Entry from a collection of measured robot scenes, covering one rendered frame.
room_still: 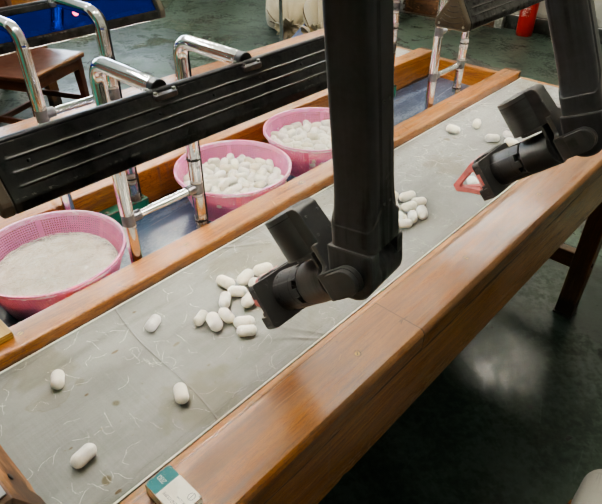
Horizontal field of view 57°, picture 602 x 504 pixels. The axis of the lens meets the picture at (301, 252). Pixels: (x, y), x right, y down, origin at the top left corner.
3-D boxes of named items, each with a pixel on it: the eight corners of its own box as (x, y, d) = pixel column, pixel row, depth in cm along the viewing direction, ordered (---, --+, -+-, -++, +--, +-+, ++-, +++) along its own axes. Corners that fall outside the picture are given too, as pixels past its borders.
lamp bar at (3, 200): (364, 75, 96) (367, 31, 92) (3, 222, 59) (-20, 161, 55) (328, 64, 100) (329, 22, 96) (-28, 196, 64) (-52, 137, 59)
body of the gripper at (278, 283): (244, 288, 74) (273, 278, 68) (297, 255, 80) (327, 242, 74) (268, 330, 75) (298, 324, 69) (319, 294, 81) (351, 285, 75)
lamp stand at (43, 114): (151, 212, 129) (112, 5, 102) (71, 249, 117) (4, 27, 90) (106, 184, 139) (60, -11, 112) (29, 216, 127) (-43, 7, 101)
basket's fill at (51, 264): (146, 284, 107) (141, 260, 103) (33, 347, 94) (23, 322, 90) (85, 238, 119) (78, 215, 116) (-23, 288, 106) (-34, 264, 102)
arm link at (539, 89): (600, 146, 78) (614, 127, 84) (561, 74, 77) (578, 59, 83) (522, 178, 87) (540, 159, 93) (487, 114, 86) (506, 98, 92)
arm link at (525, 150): (565, 166, 84) (578, 151, 87) (543, 126, 83) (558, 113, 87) (525, 181, 90) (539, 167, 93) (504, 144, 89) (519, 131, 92)
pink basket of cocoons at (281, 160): (308, 185, 139) (308, 150, 133) (263, 243, 119) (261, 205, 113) (213, 166, 147) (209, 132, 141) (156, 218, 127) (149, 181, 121)
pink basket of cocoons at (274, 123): (384, 159, 150) (387, 126, 144) (318, 197, 134) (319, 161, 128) (310, 130, 164) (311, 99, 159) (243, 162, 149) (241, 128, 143)
